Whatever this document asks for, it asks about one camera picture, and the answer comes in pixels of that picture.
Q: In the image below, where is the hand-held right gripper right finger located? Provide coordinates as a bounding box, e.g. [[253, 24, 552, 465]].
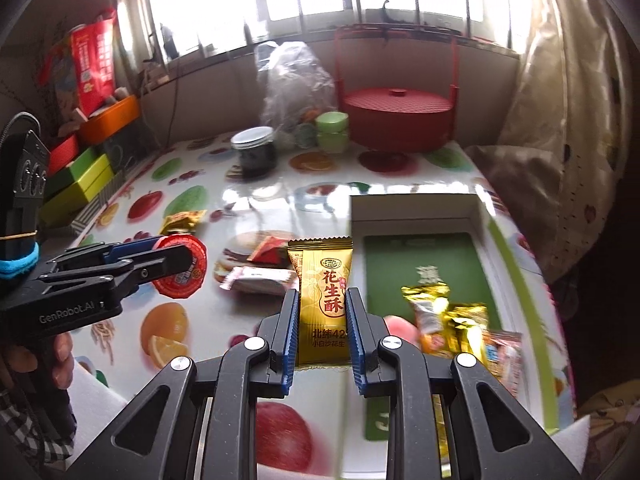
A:
[[346, 287, 583, 480]]

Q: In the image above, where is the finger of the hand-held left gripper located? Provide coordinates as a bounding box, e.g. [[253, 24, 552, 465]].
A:
[[39, 244, 194, 302], [50, 235, 171, 268]]

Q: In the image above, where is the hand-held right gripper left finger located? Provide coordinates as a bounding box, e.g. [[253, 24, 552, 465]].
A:
[[65, 287, 301, 480]]

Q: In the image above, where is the red jelly cup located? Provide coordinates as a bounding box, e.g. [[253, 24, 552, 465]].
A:
[[151, 234, 208, 300]]

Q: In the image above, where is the pink jelly cup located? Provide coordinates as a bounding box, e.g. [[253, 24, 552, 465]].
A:
[[385, 314, 421, 346]]

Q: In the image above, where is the small gold snack packet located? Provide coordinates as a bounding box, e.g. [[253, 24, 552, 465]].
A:
[[164, 209, 207, 235]]

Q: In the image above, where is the gold candy packet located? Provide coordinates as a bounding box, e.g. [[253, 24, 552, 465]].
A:
[[287, 237, 355, 372]]

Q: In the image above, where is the red white snack packet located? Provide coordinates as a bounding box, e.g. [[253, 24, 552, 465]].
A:
[[482, 330, 523, 411], [220, 266, 300, 295]]

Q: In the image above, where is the red black snack packet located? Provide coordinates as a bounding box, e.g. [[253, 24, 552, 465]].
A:
[[246, 235, 291, 267]]

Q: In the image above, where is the green cardboard box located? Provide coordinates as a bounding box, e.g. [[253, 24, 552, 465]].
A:
[[335, 194, 578, 480]]

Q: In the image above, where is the person's left forearm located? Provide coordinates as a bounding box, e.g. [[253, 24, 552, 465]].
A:
[[0, 387, 78, 480]]

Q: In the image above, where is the person's left hand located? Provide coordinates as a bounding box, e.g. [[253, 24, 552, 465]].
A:
[[0, 332, 76, 393]]

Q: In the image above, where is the black white striped box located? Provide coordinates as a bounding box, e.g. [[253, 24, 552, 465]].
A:
[[70, 170, 131, 236]]

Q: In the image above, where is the lime green box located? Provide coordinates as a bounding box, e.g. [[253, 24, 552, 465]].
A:
[[39, 162, 116, 228]]

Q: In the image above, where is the fruit print tablecloth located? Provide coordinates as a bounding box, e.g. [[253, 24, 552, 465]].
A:
[[65, 137, 576, 480]]

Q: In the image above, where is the dark green box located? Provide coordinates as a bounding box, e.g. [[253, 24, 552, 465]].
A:
[[50, 147, 108, 186]]

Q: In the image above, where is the white foam sheet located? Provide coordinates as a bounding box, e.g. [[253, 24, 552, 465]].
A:
[[65, 367, 596, 480]]

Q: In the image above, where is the black patterned box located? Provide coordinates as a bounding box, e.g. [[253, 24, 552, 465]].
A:
[[97, 122, 151, 171]]

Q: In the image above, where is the red box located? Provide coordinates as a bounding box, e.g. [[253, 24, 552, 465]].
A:
[[47, 134, 81, 173]]

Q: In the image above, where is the dark jar with white lid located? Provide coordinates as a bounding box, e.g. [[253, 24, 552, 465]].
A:
[[231, 126, 278, 180]]

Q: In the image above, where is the red paper bag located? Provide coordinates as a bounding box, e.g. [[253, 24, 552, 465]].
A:
[[70, 10, 118, 116]]

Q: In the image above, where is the clear plastic bag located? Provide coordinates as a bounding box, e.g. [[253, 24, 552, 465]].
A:
[[255, 41, 337, 148]]

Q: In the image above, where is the window with metal bars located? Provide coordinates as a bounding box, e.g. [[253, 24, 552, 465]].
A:
[[115, 0, 531, 58]]

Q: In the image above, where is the yellow cartoon print cloth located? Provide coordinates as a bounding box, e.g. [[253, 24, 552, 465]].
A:
[[575, 380, 636, 461]]

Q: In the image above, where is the cream patterned curtain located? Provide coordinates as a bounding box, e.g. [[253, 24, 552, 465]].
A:
[[467, 0, 621, 286]]

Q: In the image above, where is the black hook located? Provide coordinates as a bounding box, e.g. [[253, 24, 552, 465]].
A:
[[380, 0, 401, 41]]

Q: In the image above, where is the red lidded basket with handle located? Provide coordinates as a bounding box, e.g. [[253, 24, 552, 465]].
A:
[[334, 22, 460, 153]]

